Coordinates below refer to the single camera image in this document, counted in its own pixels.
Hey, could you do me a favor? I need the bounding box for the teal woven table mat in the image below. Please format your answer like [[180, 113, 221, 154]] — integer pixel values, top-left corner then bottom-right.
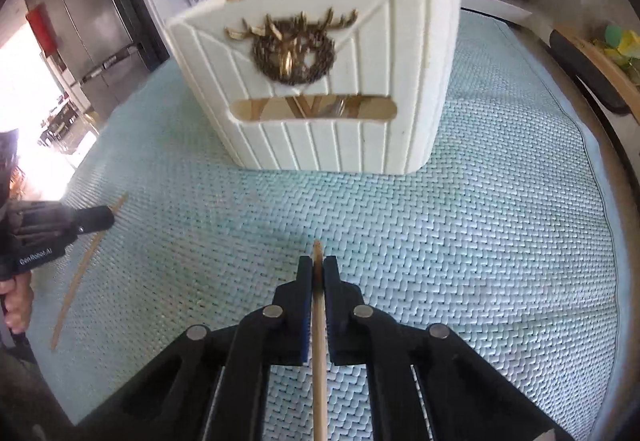
[[27, 11, 621, 441]]

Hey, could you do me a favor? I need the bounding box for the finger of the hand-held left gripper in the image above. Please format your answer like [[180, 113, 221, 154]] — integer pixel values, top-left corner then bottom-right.
[[59, 205, 117, 238]]

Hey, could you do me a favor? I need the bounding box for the curved wooden chopstick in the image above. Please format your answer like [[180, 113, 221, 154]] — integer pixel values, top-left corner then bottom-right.
[[50, 194, 129, 352]]

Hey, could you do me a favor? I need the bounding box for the wooden chair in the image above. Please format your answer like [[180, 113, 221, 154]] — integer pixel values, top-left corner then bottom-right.
[[549, 25, 640, 116]]

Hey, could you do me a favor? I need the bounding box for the person's left hand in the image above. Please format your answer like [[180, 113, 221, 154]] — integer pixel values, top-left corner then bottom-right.
[[0, 277, 35, 334]]

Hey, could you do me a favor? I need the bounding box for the yellow green plastic bag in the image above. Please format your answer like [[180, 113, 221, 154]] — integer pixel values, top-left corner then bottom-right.
[[592, 24, 640, 87]]

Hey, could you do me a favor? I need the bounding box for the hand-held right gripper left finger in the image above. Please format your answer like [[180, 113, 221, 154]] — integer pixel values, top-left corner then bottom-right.
[[75, 256, 315, 441]]

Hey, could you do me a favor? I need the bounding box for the cream ribbed utensil holder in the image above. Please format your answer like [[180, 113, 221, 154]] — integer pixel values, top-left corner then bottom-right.
[[165, 0, 463, 173]]

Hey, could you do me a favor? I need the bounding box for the red fridge sticker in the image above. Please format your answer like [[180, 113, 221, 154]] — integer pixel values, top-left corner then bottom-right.
[[26, 5, 57, 57]]

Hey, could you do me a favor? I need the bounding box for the white kitchen counter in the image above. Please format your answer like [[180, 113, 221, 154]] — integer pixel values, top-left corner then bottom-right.
[[459, 0, 557, 31]]

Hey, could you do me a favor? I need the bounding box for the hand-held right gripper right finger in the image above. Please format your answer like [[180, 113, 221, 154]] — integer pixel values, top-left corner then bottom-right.
[[323, 256, 568, 441]]

